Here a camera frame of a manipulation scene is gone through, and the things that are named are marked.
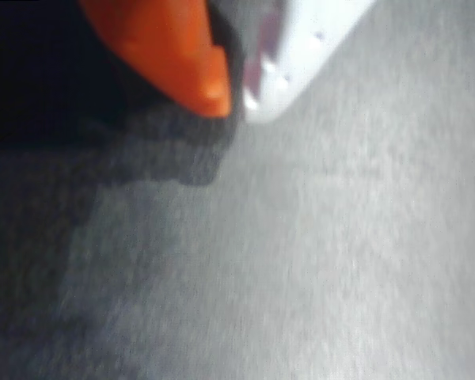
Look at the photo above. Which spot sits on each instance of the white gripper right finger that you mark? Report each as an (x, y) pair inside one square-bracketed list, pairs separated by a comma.
[(301, 51)]

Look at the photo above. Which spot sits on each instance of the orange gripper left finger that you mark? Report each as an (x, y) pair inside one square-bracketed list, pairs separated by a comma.
[(170, 51)]

